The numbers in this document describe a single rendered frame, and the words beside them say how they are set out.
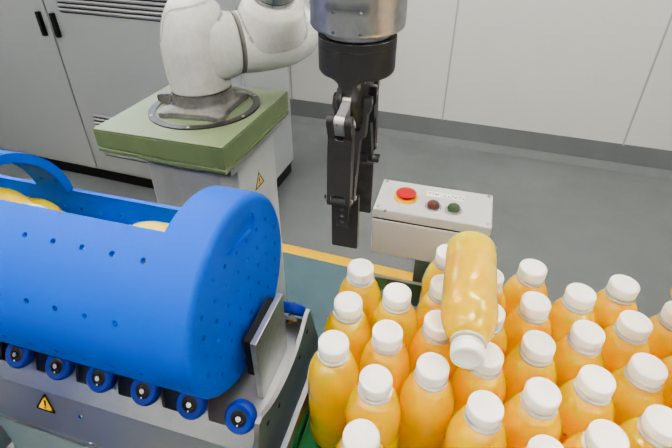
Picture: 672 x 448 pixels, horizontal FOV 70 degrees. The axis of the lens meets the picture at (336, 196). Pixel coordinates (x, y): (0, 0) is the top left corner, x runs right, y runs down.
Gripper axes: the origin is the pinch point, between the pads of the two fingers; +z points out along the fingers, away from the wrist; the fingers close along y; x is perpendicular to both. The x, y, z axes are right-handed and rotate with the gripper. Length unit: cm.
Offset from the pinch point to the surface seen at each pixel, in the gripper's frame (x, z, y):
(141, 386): -27.4, 28.2, 12.7
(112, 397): -33.1, 32.3, 13.4
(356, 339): 1.6, 20.2, 2.7
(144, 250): -22.6, 4.0, 9.8
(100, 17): -164, 25, -154
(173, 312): -17.0, 8.1, 14.2
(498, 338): 20.0, 18.7, -1.5
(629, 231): 107, 125, -190
